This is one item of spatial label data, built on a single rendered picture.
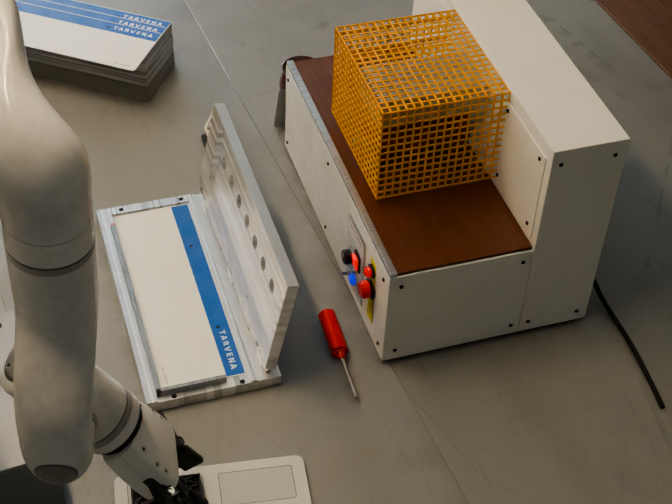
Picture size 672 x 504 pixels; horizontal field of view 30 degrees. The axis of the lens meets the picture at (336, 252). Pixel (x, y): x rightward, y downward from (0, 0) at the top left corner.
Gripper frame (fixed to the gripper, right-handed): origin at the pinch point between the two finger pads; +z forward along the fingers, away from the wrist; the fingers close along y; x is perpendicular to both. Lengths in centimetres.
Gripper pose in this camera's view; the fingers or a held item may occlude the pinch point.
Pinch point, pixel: (189, 480)
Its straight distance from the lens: 164.8
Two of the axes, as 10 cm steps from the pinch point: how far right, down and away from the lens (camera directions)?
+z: 5.0, 5.5, 6.7
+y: 1.7, 6.9, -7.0
